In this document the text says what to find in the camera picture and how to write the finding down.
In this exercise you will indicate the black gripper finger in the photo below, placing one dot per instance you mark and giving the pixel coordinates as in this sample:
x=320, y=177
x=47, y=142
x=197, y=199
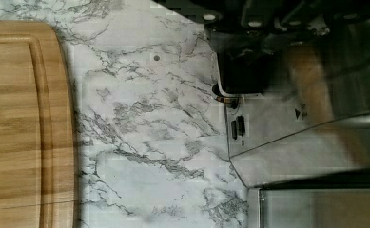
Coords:
x=246, y=65

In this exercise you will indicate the silver toaster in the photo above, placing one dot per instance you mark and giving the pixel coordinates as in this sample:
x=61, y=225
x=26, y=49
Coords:
x=315, y=119

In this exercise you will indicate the silver toaster oven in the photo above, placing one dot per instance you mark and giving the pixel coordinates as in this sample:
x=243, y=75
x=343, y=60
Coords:
x=304, y=204

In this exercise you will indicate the bamboo cutting board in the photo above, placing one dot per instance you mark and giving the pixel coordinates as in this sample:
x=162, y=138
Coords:
x=38, y=165

